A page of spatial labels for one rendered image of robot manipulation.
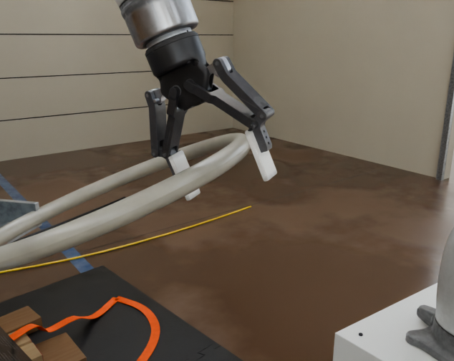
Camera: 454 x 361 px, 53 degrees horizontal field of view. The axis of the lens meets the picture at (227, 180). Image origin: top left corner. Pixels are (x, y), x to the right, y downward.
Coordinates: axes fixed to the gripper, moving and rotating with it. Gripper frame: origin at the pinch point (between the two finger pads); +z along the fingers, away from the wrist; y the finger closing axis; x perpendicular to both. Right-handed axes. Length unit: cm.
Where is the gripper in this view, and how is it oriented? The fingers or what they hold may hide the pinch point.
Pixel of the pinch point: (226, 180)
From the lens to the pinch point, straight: 63.8
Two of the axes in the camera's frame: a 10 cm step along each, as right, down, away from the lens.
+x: -4.9, 3.5, -7.9
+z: 3.7, 9.1, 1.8
